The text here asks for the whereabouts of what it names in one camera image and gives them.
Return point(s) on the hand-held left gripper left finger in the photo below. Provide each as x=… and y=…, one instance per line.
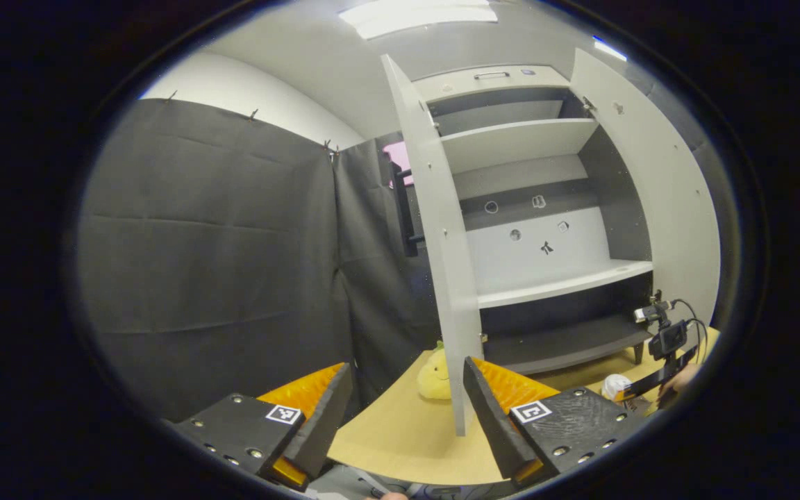
x=323, y=430

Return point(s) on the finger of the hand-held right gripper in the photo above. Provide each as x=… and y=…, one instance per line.
x=657, y=378

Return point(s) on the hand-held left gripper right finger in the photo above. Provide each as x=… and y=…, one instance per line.
x=494, y=430

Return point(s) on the white canvas shoe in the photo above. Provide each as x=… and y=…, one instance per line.
x=615, y=385

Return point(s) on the white cabinet door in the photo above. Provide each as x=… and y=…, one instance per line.
x=664, y=194
x=448, y=264

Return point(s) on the white shoe cabinet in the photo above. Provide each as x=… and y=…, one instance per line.
x=525, y=142

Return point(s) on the yellow plush toy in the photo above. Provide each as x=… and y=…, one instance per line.
x=433, y=378

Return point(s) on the black backdrop cloth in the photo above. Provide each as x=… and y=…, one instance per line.
x=198, y=243

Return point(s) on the large ceiling light panel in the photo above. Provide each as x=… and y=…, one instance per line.
x=414, y=17

